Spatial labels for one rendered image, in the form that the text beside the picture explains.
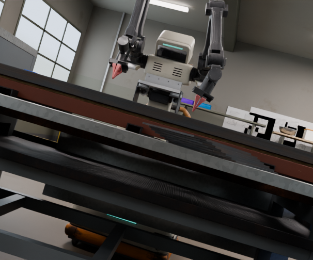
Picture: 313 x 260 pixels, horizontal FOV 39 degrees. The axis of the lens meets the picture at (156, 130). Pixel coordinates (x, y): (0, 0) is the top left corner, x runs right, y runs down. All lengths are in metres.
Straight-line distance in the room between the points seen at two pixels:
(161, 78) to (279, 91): 7.10
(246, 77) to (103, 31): 3.34
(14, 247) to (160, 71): 1.42
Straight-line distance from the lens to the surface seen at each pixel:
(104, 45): 10.07
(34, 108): 1.20
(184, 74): 2.59
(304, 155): 1.52
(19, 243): 1.61
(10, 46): 2.40
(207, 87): 1.93
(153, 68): 2.62
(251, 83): 9.53
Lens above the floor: 0.76
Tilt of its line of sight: 1 degrees up
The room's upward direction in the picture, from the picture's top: 16 degrees clockwise
